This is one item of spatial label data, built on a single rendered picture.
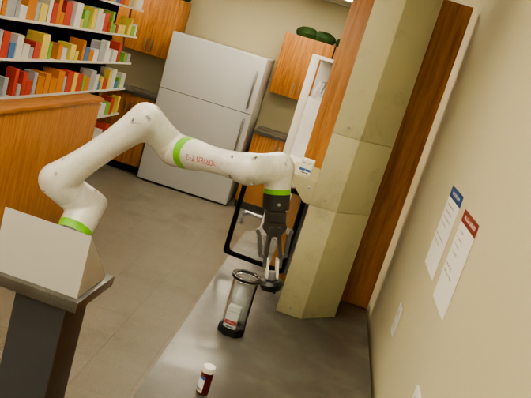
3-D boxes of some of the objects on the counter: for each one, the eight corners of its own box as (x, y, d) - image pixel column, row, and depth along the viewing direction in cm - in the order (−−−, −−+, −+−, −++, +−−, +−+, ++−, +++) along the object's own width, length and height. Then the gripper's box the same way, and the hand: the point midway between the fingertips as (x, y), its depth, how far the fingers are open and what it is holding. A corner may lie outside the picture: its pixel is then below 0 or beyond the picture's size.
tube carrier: (247, 327, 239) (264, 275, 234) (242, 339, 228) (259, 284, 223) (220, 317, 239) (235, 265, 235) (214, 329, 229) (230, 275, 224)
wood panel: (367, 306, 301) (472, 8, 269) (367, 309, 298) (473, 7, 266) (267, 273, 304) (360, -25, 272) (266, 275, 301) (360, -26, 269)
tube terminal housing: (335, 302, 294) (390, 142, 277) (333, 330, 263) (394, 152, 245) (284, 285, 296) (334, 125, 278) (275, 310, 264) (332, 132, 247)
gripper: (295, 208, 222) (291, 275, 225) (250, 207, 219) (246, 275, 222) (300, 212, 214) (295, 281, 218) (254, 211, 212) (250, 280, 215)
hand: (272, 268), depth 220 cm, fingers closed on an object, 3 cm apart
